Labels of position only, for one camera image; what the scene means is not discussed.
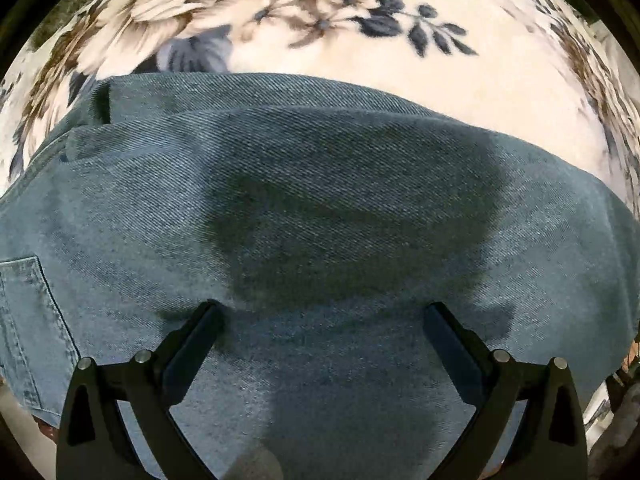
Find blue denim pants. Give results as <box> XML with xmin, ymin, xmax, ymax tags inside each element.
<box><xmin>1</xmin><ymin>74</ymin><xmax>639</xmax><ymax>479</ymax></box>

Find floral bed cover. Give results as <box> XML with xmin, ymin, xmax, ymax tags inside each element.
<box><xmin>1</xmin><ymin>0</ymin><xmax>639</xmax><ymax>208</ymax></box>

